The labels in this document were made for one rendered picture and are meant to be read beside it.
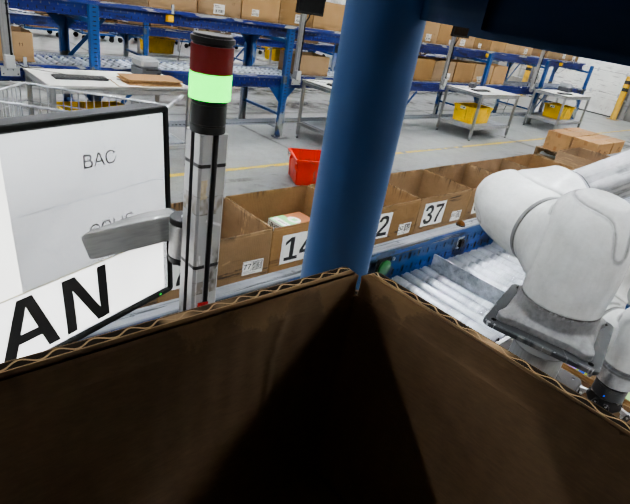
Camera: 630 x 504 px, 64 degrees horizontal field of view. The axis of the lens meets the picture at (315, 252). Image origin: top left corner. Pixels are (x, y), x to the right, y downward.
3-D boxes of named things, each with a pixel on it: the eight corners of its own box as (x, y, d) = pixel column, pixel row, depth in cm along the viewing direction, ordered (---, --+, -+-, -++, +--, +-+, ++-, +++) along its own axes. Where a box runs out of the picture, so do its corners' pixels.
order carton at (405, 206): (349, 252, 192) (357, 212, 185) (300, 222, 211) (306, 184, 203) (412, 235, 217) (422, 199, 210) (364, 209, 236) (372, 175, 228)
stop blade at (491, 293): (522, 324, 196) (529, 305, 192) (428, 271, 225) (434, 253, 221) (522, 324, 196) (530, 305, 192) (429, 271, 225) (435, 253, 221)
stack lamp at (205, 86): (201, 102, 57) (204, 47, 55) (180, 92, 60) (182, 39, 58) (238, 102, 60) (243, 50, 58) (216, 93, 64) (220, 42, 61)
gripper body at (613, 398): (636, 385, 124) (620, 413, 129) (601, 366, 130) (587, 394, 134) (626, 398, 119) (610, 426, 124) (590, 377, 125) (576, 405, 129)
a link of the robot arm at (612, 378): (610, 347, 128) (600, 365, 130) (597, 360, 122) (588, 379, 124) (648, 367, 122) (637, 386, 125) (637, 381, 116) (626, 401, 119)
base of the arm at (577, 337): (607, 317, 108) (618, 295, 106) (590, 363, 91) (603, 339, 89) (523, 282, 117) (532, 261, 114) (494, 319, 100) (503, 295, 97)
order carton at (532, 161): (537, 201, 292) (547, 174, 285) (492, 184, 310) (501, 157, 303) (565, 193, 318) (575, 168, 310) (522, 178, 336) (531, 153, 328)
